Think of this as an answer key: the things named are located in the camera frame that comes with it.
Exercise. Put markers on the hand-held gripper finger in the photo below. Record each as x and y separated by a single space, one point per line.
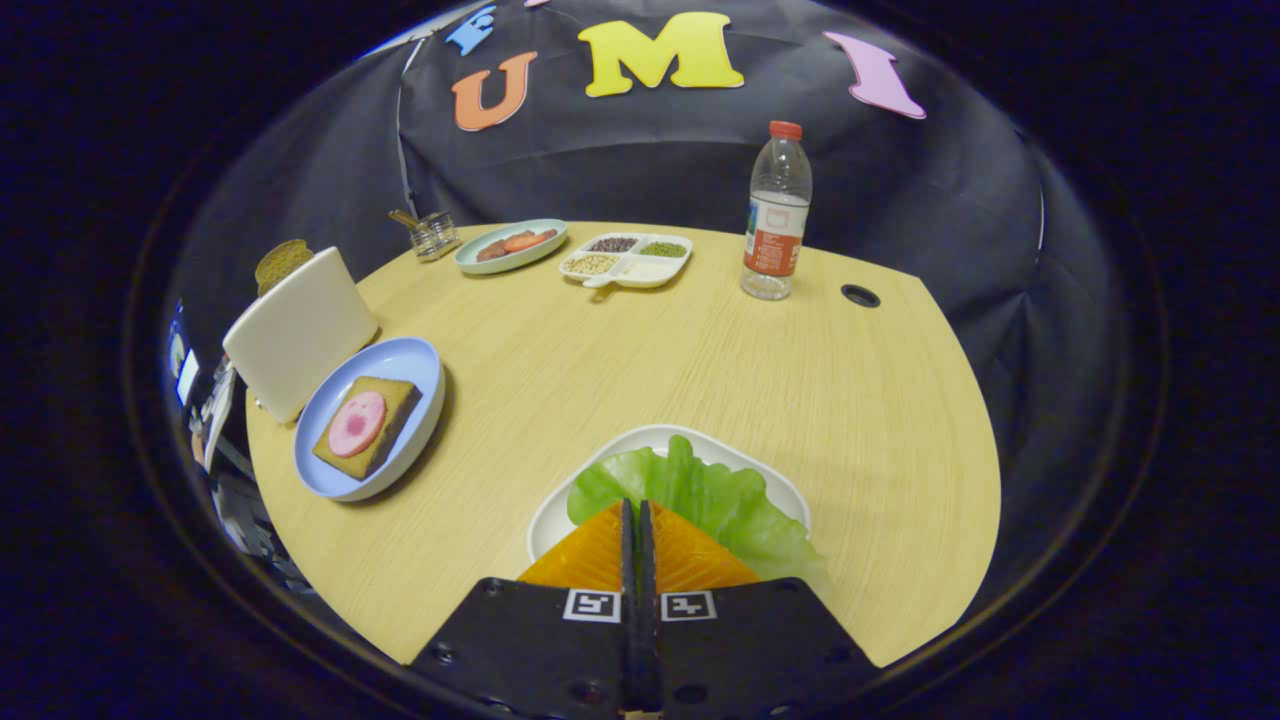
648 640
629 640

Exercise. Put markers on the green lettuce leaf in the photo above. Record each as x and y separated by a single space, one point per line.
720 500

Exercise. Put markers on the round brown bread slice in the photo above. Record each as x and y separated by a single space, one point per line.
280 262

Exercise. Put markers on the white square plate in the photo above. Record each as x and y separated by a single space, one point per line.
545 530

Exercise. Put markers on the square brown bread slice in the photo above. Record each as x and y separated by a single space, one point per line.
390 400

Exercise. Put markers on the pink ham slice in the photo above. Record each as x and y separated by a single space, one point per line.
357 425

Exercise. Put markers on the blue plate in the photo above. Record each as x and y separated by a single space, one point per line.
400 360

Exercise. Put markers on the white divided dish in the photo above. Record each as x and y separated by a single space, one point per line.
640 272

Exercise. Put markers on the pile of yellow beans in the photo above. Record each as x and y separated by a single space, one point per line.
592 263

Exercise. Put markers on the pile of green beans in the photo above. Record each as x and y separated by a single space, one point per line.
662 249

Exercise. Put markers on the pile of dark beans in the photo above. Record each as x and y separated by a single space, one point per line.
613 244

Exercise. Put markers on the red tomato slice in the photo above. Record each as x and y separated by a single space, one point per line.
522 241

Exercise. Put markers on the pale green plate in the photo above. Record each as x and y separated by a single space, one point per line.
468 258

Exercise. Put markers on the clear bottle with red cap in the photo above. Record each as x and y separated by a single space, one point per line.
775 230

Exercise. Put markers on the clear glass stick holder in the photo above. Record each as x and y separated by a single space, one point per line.
437 240

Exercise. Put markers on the white toaster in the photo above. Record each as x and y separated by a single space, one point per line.
300 335

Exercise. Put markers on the white side desk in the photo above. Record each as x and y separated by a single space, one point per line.
220 420

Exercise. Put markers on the brown wooden stick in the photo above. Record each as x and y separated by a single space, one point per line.
403 217

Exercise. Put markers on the black backdrop cloth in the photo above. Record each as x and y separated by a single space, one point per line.
650 150

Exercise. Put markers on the computer monitor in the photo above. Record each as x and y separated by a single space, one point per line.
188 375

